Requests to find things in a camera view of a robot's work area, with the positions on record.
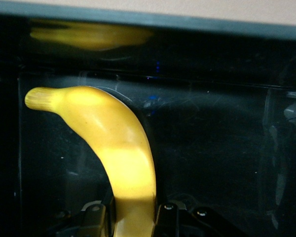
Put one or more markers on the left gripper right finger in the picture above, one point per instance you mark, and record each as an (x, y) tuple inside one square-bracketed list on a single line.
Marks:
[(177, 224)]

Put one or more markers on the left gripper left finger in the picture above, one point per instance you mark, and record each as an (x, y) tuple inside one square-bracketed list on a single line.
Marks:
[(96, 222)]

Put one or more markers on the yellow banana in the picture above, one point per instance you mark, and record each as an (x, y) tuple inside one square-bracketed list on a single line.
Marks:
[(118, 148)]

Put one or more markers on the black plastic box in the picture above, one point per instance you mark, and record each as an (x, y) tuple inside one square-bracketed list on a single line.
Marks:
[(212, 148)]

